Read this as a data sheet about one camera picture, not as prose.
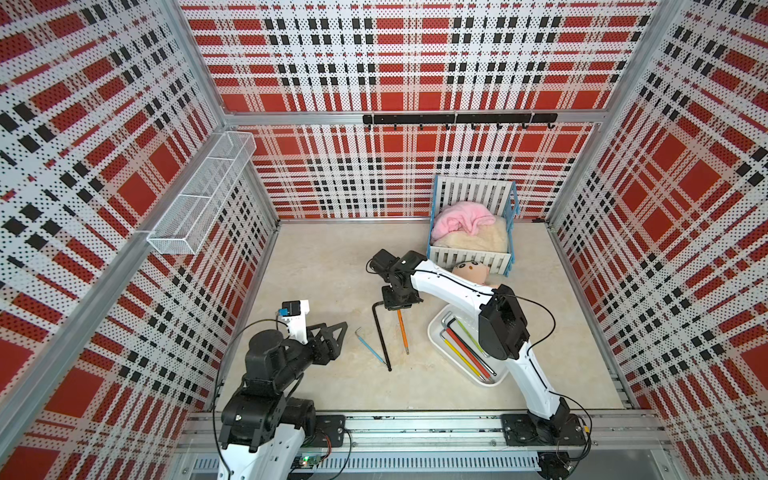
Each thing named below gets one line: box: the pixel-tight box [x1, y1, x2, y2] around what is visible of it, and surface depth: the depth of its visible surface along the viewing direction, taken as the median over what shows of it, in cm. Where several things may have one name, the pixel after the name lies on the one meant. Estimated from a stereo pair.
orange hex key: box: [397, 309, 410, 355], surface depth 88 cm
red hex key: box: [445, 327, 494, 383], surface depth 86 cm
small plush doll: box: [452, 260, 490, 286], surface depth 98 cm
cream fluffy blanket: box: [430, 215, 508, 252], surface depth 104 cm
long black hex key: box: [372, 300, 392, 372], surface depth 92 cm
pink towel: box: [431, 201, 496, 242], surface depth 103 cm
